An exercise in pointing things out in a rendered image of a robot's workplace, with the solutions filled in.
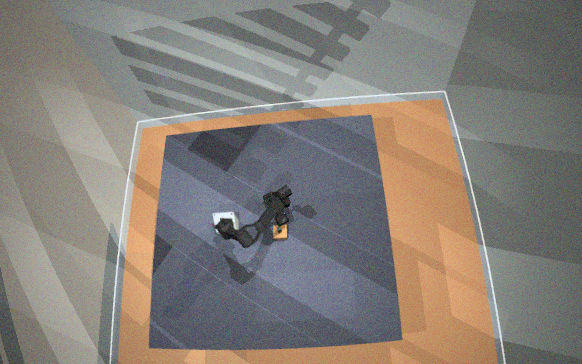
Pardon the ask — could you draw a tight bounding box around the tan square block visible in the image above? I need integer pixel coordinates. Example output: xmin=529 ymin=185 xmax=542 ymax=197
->
xmin=273 ymin=225 xmax=288 ymax=241

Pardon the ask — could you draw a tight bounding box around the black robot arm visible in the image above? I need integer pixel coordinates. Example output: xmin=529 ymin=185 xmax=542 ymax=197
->
xmin=214 ymin=185 xmax=292 ymax=248

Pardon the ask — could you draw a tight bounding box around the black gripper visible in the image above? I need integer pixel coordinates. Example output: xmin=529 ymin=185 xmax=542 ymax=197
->
xmin=263 ymin=192 xmax=289 ymax=227

